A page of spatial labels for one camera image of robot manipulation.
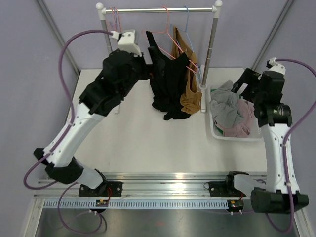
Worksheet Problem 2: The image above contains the pink hanger with black top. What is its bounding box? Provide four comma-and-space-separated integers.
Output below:
141, 5, 200, 78

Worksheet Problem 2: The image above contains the grey tank top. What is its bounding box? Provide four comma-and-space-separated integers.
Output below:
209, 80, 243, 128

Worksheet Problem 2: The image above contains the black tank top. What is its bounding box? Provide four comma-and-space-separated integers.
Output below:
146, 31, 191, 120

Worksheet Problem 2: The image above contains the mauve pink tank top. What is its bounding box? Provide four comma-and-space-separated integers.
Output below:
214, 99, 255, 138

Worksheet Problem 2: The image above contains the pink wire hanger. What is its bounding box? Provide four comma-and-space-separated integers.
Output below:
114, 7, 122, 32

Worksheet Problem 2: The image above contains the blue hanger with mauve top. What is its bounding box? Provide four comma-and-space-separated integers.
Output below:
110, 7, 122, 32

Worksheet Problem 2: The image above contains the green tank top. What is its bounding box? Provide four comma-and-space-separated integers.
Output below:
215, 124, 225, 136

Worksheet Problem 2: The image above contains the pink hanger with grey top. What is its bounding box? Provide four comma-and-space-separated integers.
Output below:
110, 7, 117, 31

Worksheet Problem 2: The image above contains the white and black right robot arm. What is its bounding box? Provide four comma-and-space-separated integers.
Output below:
224, 68, 309, 214

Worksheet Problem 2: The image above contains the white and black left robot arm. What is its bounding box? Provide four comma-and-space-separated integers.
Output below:
34, 47, 165, 197

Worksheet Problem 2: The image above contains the blue hanger with brown top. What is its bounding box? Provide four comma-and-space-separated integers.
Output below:
166, 6, 202, 81

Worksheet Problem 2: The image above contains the brown tank top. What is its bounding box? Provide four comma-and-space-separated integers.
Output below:
173, 26, 202, 115

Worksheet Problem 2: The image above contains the white plastic basket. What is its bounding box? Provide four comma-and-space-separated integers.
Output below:
206, 84, 263, 142

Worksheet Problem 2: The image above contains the white and metal clothes rack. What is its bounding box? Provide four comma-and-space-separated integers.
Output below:
95, 0, 223, 113

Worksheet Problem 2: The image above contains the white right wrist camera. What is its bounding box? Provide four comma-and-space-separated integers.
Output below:
266, 57, 286, 75

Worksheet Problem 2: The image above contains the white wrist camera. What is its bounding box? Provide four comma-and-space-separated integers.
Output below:
266, 57, 286, 75
110, 29, 143, 57

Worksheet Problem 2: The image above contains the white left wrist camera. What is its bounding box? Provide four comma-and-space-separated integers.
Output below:
110, 29, 143, 57

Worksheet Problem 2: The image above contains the right aluminium frame post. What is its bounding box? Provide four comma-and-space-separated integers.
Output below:
251, 0, 296, 71

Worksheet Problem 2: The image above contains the aluminium frame post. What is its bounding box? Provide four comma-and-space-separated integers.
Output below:
251, 0, 296, 71
34, 0, 80, 76

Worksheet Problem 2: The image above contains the aluminium mounting rail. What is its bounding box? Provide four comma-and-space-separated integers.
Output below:
33, 172, 302, 199

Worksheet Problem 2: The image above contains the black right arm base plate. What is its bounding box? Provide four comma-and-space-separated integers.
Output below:
203, 181, 232, 198

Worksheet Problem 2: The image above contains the left aluminium frame post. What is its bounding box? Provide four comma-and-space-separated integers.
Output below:
34, 0, 80, 76

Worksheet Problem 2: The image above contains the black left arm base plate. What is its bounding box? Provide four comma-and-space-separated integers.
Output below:
79, 181, 123, 197

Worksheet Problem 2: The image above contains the white slotted cable duct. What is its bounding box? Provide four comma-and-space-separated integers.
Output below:
44, 199, 228, 209

